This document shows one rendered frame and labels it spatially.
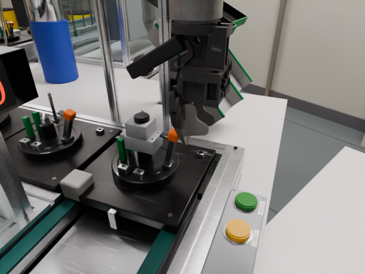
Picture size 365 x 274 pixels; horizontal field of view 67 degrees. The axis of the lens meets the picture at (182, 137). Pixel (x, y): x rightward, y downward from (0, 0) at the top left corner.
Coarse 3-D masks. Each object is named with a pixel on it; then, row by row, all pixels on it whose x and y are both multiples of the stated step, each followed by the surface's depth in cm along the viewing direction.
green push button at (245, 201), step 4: (240, 192) 52; (244, 192) 51; (248, 192) 51; (236, 196) 51; (240, 196) 50; (244, 196) 50; (248, 196) 50; (252, 196) 50; (236, 200) 50; (240, 200) 50; (244, 200) 50; (248, 200) 50; (252, 200) 50; (256, 200) 50; (236, 204) 50; (240, 204) 49; (244, 204) 49; (248, 204) 49; (252, 204) 49; (256, 204) 49; (240, 208) 49; (244, 208) 49; (248, 208) 48; (252, 208) 49
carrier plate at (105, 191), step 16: (112, 144) 66; (176, 144) 66; (96, 160) 60; (192, 160) 60; (208, 160) 60; (96, 176) 56; (112, 176) 56; (176, 176) 56; (192, 176) 56; (96, 192) 52; (112, 192) 52; (128, 192) 52; (144, 192) 52; (160, 192) 52; (176, 192) 52; (192, 192) 52; (112, 208) 49; (128, 208) 48; (144, 208) 48; (160, 208) 48; (176, 208) 48; (160, 224) 46; (176, 224) 45
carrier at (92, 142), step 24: (48, 96) 66; (24, 120) 62; (48, 120) 62; (24, 144) 60; (48, 144) 62; (72, 144) 62; (96, 144) 66; (24, 168) 58; (48, 168) 58; (72, 168) 58
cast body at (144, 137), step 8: (128, 120) 52; (136, 120) 50; (144, 120) 50; (152, 120) 52; (128, 128) 51; (136, 128) 50; (144, 128) 50; (152, 128) 52; (120, 136) 56; (128, 136) 53; (136, 136) 52; (144, 136) 51; (152, 136) 52; (128, 144) 53; (136, 144) 52; (144, 144) 52; (152, 144) 51; (160, 144) 54; (144, 152) 53; (152, 152) 52
